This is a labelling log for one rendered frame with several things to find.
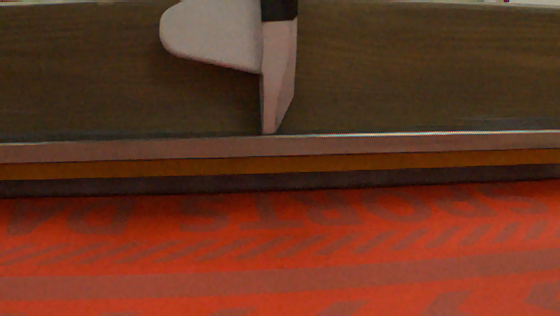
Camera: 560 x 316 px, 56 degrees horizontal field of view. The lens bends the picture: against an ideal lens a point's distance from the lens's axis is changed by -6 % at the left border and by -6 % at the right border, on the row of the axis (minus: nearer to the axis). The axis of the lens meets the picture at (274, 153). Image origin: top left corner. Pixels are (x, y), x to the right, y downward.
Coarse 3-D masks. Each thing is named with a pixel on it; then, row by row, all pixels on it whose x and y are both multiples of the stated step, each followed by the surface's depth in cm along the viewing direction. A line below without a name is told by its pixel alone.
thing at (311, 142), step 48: (0, 144) 24; (48, 144) 25; (96, 144) 25; (144, 144) 25; (192, 144) 26; (240, 144) 26; (288, 144) 26; (336, 144) 26; (384, 144) 27; (432, 144) 27; (480, 144) 27; (528, 144) 28
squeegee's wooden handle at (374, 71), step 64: (64, 0) 25; (128, 0) 25; (320, 0) 26; (384, 0) 27; (448, 0) 27; (0, 64) 25; (64, 64) 25; (128, 64) 26; (192, 64) 26; (320, 64) 27; (384, 64) 27; (448, 64) 27; (512, 64) 28; (0, 128) 26; (64, 128) 26; (128, 128) 26; (192, 128) 27; (256, 128) 27; (320, 128) 27; (384, 128) 28
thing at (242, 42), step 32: (192, 0) 24; (224, 0) 24; (256, 0) 24; (160, 32) 24; (192, 32) 24; (224, 32) 24; (256, 32) 24; (288, 32) 23; (224, 64) 24; (256, 64) 24; (288, 64) 24; (288, 96) 26
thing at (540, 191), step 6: (522, 180) 31; (528, 180) 31; (534, 180) 31; (540, 180) 31; (546, 180) 31; (552, 180) 31; (558, 180) 31; (522, 186) 30; (528, 186) 30; (534, 186) 30; (540, 186) 30; (546, 186) 30; (552, 186) 30; (558, 186) 30; (534, 192) 29; (540, 192) 29; (546, 192) 29; (552, 192) 29; (558, 192) 29; (546, 198) 28; (552, 198) 28; (558, 198) 28; (558, 204) 27
